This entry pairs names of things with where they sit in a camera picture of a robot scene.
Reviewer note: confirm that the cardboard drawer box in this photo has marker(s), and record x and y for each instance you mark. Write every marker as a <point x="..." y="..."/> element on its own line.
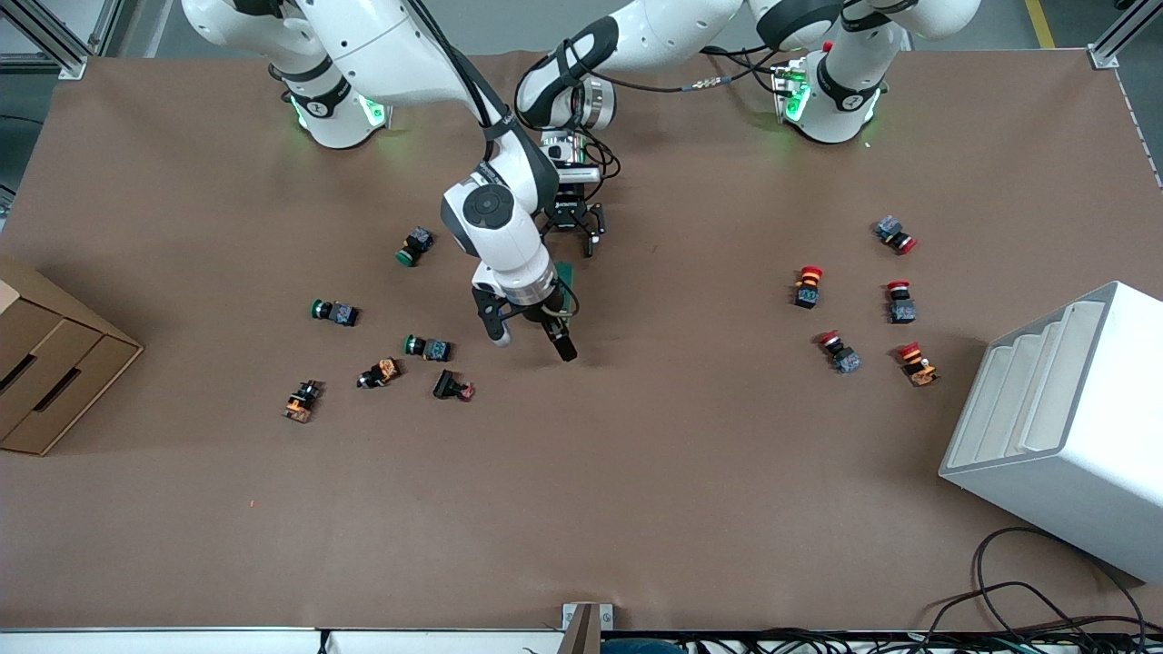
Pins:
<point x="54" y="354"/>

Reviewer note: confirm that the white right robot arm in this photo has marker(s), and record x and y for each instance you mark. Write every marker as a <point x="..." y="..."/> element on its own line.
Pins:
<point x="495" y="227"/>

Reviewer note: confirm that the metal table bracket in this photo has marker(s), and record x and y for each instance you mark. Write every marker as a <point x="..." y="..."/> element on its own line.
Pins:
<point x="581" y="627"/>

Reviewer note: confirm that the brown paper table cover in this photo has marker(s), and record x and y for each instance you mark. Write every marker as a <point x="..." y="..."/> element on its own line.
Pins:
<point x="636" y="472"/>

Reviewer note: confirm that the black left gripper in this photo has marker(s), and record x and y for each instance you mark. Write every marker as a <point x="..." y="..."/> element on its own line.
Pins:
<point x="570" y="214"/>

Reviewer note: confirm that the black push button orange block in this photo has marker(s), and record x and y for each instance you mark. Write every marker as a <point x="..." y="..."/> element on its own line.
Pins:
<point x="302" y="401"/>
<point x="382" y="371"/>

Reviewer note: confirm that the white table edge rail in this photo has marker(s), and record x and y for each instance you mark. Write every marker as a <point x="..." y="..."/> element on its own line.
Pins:
<point x="182" y="643"/>

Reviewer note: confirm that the green push button grey block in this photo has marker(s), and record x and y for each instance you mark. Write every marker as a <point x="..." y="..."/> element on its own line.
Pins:
<point x="434" y="350"/>
<point x="341" y="314"/>
<point x="416" y="243"/>

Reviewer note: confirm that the red mushroom button orange block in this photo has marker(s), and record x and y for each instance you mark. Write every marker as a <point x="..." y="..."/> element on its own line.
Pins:
<point x="807" y="292"/>
<point x="919" y="370"/>

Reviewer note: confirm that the red mushroom button grey block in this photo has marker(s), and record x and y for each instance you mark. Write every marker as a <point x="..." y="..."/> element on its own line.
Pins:
<point x="845" y="359"/>
<point x="901" y="311"/>
<point x="890" y="229"/>

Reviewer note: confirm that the white slotted bin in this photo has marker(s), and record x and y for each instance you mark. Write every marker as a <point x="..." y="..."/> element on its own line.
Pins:
<point x="1072" y="472"/>

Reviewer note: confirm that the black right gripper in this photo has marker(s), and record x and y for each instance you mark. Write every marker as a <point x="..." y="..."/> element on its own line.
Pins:
<point x="543" y="317"/>

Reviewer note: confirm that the black switch red tip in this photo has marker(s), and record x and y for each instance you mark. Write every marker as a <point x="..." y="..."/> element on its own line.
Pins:
<point x="447" y="384"/>

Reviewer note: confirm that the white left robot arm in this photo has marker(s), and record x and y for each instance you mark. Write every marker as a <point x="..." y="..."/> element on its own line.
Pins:
<point x="672" y="27"/>

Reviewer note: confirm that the aluminium frame post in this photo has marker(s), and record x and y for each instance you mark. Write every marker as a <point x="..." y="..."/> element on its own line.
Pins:
<point x="54" y="45"/>
<point x="1113" y="41"/>

